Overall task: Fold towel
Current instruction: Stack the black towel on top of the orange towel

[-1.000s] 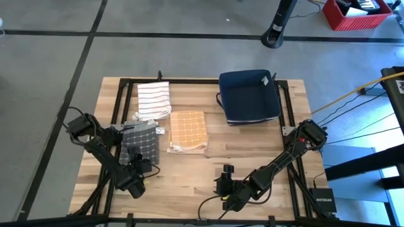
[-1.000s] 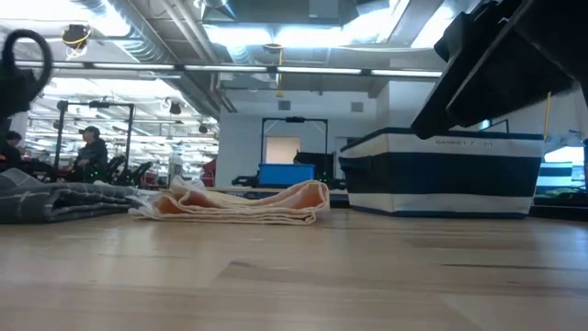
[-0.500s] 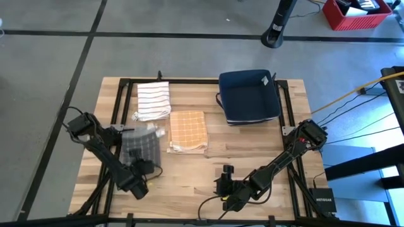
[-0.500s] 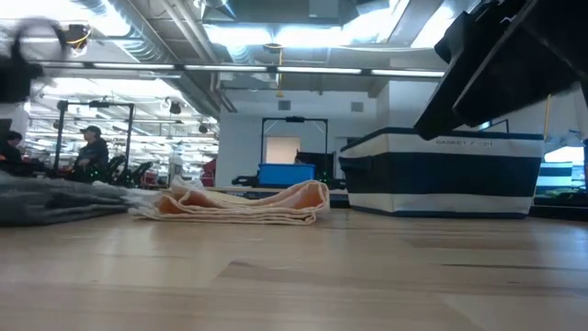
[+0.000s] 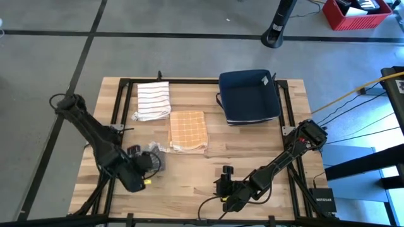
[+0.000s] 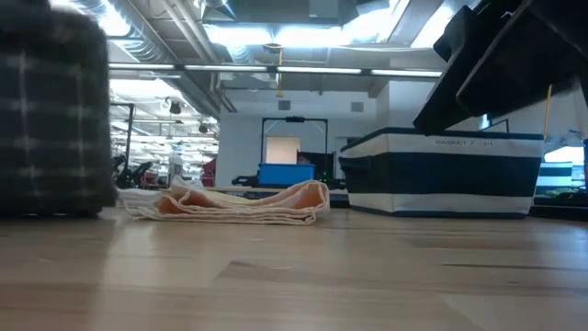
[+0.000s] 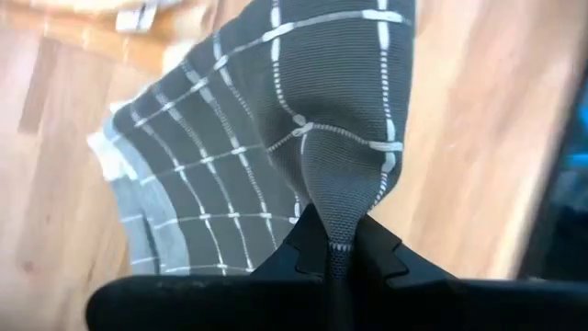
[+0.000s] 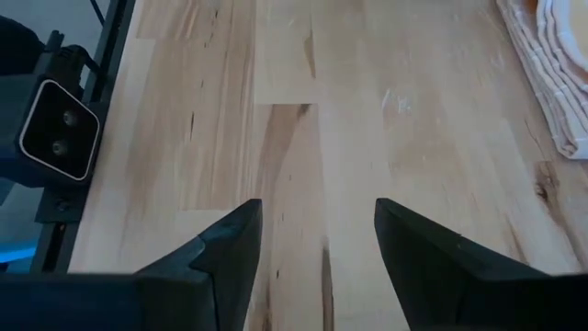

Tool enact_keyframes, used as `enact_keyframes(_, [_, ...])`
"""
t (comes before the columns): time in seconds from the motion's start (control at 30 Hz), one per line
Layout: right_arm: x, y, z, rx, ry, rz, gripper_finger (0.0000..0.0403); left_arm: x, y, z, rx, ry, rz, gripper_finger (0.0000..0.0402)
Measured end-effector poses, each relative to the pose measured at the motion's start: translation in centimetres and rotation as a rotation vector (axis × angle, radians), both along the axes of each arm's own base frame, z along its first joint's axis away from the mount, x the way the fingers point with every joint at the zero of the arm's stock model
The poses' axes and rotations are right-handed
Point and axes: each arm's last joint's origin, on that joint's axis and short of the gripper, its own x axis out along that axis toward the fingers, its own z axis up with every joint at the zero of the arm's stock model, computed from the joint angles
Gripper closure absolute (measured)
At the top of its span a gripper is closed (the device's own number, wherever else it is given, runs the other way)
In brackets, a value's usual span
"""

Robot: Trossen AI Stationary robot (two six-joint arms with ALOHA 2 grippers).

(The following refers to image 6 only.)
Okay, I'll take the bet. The black background monitor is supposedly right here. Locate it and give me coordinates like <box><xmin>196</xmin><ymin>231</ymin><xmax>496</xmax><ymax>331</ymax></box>
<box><xmin>297</xmin><ymin>151</ymin><xmax>336</xmax><ymax>183</ymax></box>

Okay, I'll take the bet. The navy white striped fabric bin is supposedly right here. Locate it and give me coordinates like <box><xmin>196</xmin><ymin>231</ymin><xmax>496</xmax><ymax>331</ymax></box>
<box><xmin>535</xmin><ymin>160</ymin><xmax>575</xmax><ymax>188</ymax></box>
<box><xmin>338</xmin><ymin>126</ymin><xmax>546</xmax><ymax>220</ymax></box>

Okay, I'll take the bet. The grey white-checked towel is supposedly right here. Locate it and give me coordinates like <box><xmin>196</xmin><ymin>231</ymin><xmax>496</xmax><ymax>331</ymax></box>
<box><xmin>0</xmin><ymin>0</ymin><xmax>119</xmax><ymax>220</ymax></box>

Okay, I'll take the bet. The dark ceiling ventilation unit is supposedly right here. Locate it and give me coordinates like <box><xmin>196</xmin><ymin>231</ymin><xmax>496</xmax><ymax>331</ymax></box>
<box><xmin>200</xmin><ymin>0</ymin><xmax>401</xmax><ymax>28</ymax></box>

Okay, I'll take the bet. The beige board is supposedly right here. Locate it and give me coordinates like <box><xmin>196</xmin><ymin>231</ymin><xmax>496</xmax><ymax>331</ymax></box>
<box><xmin>265</xmin><ymin>135</ymin><xmax>303</xmax><ymax>166</ymax></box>

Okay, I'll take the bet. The black background gantry frame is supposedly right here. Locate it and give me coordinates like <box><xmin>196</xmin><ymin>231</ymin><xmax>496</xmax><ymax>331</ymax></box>
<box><xmin>108</xmin><ymin>101</ymin><xmax>136</xmax><ymax>163</ymax></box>
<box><xmin>260</xmin><ymin>115</ymin><xmax>330</xmax><ymax>181</ymax></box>

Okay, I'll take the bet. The red background object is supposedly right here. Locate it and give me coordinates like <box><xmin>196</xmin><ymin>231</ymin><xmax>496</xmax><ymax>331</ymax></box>
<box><xmin>200</xmin><ymin>158</ymin><xmax>218</xmax><ymax>188</ymax></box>

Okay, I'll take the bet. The orange checked towel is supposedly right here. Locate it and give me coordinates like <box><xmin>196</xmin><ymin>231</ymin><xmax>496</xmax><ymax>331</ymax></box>
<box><xmin>123</xmin><ymin>179</ymin><xmax>332</xmax><ymax>227</ymax></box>

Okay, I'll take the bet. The white-backed monitor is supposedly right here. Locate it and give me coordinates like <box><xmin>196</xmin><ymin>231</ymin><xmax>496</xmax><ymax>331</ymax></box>
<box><xmin>480</xmin><ymin>118</ymin><xmax>511</xmax><ymax>135</ymax></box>

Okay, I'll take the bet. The long ceiling light bar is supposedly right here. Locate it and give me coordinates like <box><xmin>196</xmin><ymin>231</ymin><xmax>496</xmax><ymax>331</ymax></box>
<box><xmin>107</xmin><ymin>62</ymin><xmax>444</xmax><ymax>78</ymax></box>

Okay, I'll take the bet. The yellow ceiling drop cord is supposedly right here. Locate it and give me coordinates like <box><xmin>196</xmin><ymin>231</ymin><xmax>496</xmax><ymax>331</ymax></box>
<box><xmin>264</xmin><ymin>42</ymin><xmax>286</xmax><ymax>100</ymax></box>

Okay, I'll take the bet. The yellow hanging cable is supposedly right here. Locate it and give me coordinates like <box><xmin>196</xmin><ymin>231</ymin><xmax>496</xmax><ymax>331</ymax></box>
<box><xmin>543</xmin><ymin>84</ymin><xmax>554</xmax><ymax>140</ymax></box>

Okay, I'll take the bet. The blue plastic tote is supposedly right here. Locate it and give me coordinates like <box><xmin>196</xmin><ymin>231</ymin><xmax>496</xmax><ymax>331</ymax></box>
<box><xmin>257</xmin><ymin>162</ymin><xmax>317</xmax><ymax>188</ymax></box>

